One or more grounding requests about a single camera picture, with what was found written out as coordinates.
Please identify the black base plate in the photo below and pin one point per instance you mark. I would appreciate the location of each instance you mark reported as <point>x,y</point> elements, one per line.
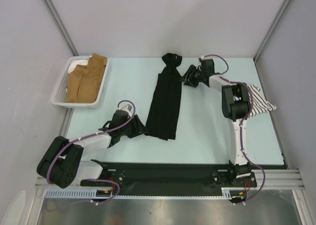
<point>164,190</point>

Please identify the white plastic basket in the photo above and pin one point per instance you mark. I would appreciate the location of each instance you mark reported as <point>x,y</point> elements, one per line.
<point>59,93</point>

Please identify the aluminium corner post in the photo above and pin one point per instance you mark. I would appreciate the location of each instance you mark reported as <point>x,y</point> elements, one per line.
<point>60,26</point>
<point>272,28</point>

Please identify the brown tank top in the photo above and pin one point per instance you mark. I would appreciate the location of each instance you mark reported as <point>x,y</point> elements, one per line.
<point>84,80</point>

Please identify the black tank top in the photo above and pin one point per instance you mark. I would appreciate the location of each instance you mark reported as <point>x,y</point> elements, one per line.
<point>165,106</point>

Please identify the aluminium frame rail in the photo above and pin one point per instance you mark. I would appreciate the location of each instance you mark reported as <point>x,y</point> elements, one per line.
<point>288,179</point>

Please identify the right aluminium corner post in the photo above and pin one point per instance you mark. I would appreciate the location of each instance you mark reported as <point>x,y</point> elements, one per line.
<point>272,28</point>

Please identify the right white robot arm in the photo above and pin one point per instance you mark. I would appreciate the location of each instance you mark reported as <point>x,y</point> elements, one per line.
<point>236,103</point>

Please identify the slotted cable duct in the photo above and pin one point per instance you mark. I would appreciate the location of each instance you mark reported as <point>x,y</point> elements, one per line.
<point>94,194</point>

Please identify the striped white tank top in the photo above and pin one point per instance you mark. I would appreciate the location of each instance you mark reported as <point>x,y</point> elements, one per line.
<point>260,104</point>

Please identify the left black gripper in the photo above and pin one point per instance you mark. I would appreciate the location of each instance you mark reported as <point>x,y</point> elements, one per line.
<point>138,128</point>

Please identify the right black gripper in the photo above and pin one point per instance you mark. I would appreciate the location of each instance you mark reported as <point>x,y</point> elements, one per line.
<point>185,78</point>

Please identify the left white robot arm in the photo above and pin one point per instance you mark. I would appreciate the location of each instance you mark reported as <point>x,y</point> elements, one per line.
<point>62,163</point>

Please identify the left aluminium corner post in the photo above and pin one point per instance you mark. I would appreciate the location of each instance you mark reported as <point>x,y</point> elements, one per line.
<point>60,26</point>

